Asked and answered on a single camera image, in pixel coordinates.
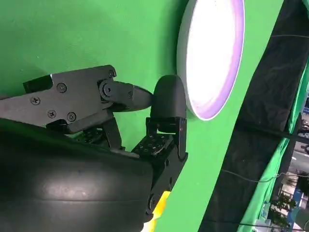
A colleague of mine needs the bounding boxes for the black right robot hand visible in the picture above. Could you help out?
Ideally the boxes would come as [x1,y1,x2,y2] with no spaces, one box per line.
[0,64,189,232]

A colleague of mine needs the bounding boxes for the green table cloth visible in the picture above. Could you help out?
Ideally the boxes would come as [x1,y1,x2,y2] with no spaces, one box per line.
[0,0,285,232]

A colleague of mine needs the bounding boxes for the lilac plate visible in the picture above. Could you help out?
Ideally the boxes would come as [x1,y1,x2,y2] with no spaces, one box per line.
[176,0,246,121]

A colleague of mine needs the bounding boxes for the black backdrop cloth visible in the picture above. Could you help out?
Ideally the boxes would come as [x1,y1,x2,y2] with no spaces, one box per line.
[198,0,309,232]

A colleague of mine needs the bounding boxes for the thin grey cable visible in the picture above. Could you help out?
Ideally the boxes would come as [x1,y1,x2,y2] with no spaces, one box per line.
[221,169,288,184]

